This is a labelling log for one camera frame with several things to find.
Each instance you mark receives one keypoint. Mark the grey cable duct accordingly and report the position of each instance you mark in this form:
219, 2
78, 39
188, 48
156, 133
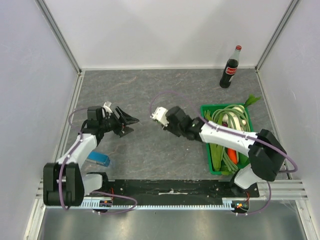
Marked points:
90, 204

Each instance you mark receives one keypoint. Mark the blue small box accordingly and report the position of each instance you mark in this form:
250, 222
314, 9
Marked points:
99, 159

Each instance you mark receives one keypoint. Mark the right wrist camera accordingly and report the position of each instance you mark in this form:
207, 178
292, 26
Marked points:
159, 116

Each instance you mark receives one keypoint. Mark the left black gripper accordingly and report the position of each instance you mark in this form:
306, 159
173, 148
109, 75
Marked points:
121, 130

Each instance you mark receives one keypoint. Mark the orange carrot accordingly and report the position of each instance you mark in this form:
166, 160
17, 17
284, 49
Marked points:
232, 154

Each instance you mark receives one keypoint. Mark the green long beans bundle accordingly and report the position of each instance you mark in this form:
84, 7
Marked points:
234, 117

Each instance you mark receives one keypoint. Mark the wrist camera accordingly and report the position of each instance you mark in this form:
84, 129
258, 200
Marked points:
159, 116
106, 109

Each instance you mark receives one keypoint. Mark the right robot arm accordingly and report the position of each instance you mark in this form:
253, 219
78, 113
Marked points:
262, 148

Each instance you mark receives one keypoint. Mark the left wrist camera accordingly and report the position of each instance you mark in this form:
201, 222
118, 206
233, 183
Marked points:
106, 109

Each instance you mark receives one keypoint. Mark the cola glass bottle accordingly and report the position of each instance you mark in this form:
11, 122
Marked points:
230, 68

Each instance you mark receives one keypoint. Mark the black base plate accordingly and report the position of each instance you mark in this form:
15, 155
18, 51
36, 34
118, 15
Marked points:
173, 192

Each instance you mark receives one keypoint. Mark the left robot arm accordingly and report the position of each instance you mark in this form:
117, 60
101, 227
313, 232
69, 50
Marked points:
63, 183

